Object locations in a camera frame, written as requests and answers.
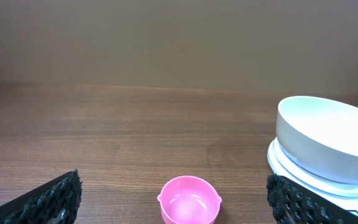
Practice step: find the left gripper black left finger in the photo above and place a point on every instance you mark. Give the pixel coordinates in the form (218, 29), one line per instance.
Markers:
(57, 201)

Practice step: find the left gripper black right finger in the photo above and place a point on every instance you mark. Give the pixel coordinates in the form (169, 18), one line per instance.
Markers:
(293, 203)

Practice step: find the pink plastic measuring scoop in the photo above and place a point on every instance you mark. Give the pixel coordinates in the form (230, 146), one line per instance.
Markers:
(189, 199)

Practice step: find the white digital kitchen scale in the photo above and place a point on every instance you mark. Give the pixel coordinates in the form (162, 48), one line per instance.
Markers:
(342, 195)

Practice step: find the white round bowl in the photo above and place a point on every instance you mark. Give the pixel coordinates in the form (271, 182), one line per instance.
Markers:
(321, 136)

